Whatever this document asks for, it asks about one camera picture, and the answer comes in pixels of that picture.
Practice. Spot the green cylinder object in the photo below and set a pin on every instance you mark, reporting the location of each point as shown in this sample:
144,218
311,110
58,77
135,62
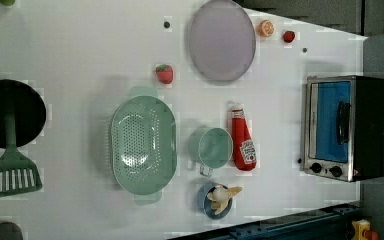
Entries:
7,2

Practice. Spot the green colander basket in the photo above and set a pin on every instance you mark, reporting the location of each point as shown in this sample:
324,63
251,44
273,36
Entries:
143,145

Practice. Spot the black round pan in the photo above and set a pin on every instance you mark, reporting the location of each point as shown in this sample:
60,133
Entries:
28,108

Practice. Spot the grey round plate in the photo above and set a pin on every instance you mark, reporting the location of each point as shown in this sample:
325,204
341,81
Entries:
222,40

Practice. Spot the silver toaster oven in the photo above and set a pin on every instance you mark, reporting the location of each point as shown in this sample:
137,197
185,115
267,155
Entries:
344,128

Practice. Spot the green slotted spatula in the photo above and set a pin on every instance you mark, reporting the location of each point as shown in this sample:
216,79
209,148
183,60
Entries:
18,173

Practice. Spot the small red strawberry toy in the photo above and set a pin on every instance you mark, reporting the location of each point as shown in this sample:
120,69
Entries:
288,36

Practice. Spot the green mug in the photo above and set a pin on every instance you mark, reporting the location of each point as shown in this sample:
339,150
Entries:
211,148

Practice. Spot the blue bowl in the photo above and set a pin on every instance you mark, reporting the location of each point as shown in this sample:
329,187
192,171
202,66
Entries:
204,203

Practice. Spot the grey rounded object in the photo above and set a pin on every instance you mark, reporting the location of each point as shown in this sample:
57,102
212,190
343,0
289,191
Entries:
10,231

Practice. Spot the red ketchup bottle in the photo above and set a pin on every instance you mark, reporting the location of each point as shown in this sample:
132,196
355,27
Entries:
244,153

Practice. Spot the orange slice toy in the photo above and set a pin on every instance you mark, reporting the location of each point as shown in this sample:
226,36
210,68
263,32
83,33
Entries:
265,28

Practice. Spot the peeled banana toy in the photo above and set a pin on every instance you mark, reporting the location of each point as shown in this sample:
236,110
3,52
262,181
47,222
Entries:
221,196

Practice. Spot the yellow red emergency button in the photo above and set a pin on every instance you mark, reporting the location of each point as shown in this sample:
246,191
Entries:
363,231

